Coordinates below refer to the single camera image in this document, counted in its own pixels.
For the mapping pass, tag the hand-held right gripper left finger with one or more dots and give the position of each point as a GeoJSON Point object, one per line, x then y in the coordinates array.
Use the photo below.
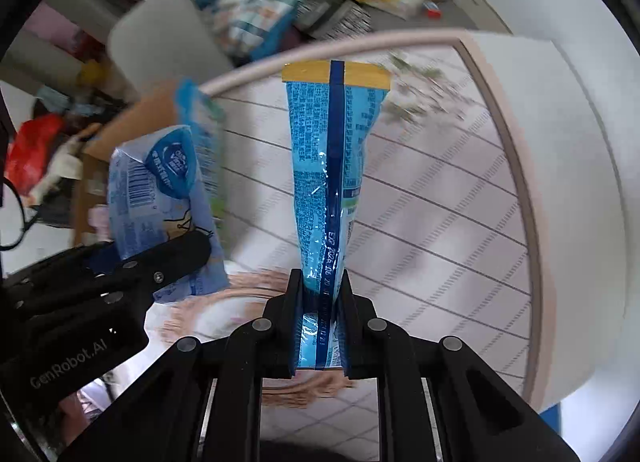
{"type": "Point", "coordinates": [280, 332]}

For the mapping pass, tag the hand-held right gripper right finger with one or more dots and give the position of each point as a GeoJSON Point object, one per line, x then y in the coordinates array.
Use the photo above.
{"type": "Point", "coordinates": [360, 332]}

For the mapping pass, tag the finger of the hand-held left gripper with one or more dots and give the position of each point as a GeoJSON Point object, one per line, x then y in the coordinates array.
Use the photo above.
{"type": "Point", "coordinates": [80, 259]}
{"type": "Point", "coordinates": [170, 257]}

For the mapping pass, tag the light blue tissue packet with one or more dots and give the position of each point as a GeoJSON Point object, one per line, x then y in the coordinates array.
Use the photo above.
{"type": "Point", "coordinates": [150, 202]}

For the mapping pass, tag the cardboard box blue print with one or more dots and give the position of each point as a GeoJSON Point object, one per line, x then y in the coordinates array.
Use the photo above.
{"type": "Point", "coordinates": [130, 116]}

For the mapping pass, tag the long blue snack packet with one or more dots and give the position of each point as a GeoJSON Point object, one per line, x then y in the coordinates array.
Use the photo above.
{"type": "Point", "coordinates": [320, 166]}

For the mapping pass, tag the white goose plush toy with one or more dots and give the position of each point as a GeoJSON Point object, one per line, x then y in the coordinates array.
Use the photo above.
{"type": "Point", "coordinates": [57, 166]}

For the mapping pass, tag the red plastic bag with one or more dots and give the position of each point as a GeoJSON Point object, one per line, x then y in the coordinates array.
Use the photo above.
{"type": "Point", "coordinates": [35, 146]}

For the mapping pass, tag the light blue cloth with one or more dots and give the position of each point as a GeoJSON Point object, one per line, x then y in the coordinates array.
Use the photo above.
{"type": "Point", "coordinates": [54, 97]}

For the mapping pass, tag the yellow bag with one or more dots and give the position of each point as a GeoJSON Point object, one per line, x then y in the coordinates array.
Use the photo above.
{"type": "Point", "coordinates": [94, 71]}

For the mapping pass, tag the plaid blanket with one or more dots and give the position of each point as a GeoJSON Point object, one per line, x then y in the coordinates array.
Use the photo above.
{"type": "Point", "coordinates": [260, 1]}

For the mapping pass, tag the dark patterned bag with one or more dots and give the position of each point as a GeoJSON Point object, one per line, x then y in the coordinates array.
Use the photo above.
{"type": "Point", "coordinates": [335, 14]}

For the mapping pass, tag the small red box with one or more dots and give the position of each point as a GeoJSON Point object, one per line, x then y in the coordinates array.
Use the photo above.
{"type": "Point", "coordinates": [434, 9]}

